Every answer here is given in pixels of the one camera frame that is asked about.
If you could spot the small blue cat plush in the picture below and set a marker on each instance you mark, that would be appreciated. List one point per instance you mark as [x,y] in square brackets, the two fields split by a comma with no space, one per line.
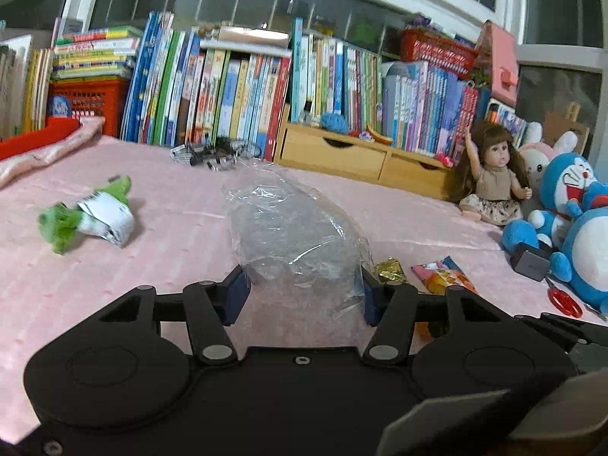
[563,180]

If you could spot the large blue cat plush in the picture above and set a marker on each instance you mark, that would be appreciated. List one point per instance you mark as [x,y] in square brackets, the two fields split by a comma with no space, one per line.
[593,251]

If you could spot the red plastic crate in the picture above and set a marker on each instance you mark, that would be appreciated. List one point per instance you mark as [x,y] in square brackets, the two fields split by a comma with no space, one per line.
[99,99]

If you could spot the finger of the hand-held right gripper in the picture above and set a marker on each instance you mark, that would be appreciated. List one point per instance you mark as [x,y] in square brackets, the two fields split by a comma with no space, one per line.
[555,327]

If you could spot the brown-haired doll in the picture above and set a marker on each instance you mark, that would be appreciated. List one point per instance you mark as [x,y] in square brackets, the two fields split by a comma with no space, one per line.
[496,180]

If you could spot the green and white wrapper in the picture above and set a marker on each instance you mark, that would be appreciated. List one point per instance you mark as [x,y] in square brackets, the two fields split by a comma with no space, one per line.
[102,213]

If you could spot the row of small books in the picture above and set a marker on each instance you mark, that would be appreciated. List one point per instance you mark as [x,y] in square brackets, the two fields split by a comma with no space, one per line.
[508,121]

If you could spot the stack of flat books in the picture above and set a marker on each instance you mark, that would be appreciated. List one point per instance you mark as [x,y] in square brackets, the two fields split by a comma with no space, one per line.
[95,54]

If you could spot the blue yarn ball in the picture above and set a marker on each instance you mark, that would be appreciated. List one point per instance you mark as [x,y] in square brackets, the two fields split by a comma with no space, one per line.
[335,122]

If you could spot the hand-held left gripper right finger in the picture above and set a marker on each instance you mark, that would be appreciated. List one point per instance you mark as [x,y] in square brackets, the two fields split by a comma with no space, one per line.
[370,294]

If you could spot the red tray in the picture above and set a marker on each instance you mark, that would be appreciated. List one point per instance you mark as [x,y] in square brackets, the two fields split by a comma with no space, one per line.
[33,140]

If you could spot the small gold foil wrapper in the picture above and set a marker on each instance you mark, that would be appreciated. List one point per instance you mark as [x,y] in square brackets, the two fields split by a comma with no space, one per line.
[390,270]

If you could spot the pink box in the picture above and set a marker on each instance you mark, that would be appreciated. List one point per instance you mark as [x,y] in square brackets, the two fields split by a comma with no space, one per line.
[498,61]

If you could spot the wooden drawer organizer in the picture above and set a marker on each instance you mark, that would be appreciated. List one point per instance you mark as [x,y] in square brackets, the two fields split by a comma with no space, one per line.
[332,154]

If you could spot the red scissors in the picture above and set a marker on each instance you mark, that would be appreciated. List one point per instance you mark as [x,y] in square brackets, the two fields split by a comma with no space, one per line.
[565,301]

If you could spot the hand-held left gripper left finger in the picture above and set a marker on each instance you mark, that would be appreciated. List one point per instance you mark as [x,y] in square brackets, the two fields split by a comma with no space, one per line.
[237,292]

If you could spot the white flat box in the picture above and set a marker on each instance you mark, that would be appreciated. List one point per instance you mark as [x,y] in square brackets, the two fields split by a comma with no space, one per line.
[254,38]

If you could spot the brown cardboard box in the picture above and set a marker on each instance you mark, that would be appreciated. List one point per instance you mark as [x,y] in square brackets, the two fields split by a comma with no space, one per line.
[567,128]

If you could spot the orange snack wrapper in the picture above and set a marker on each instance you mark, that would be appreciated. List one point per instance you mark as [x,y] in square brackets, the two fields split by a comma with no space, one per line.
[441,275]

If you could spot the row of upright picture books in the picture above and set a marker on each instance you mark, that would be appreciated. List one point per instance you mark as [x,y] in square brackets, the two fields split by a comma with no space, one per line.
[427,104]
[332,76]
[204,90]

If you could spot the pink tablecloth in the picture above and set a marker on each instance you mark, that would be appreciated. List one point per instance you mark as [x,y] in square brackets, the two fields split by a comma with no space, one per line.
[156,247]

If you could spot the row of large pale books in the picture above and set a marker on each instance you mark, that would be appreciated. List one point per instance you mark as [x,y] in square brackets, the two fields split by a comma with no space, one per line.
[23,90]

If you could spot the red basket of books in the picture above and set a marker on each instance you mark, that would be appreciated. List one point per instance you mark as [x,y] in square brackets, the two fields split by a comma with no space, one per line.
[437,52]

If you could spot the pink rabbit plush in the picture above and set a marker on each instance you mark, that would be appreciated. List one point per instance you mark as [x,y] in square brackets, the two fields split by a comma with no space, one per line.
[536,166]

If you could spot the dark grey box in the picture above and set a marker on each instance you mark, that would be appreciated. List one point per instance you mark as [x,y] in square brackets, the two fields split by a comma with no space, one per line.
[532,261]

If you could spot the small orange toy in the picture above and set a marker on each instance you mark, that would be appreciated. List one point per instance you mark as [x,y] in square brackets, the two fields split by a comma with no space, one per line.
[377,135]

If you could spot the clear plastic bag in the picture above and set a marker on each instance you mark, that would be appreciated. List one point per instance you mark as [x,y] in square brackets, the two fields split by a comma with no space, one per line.
[294,232]

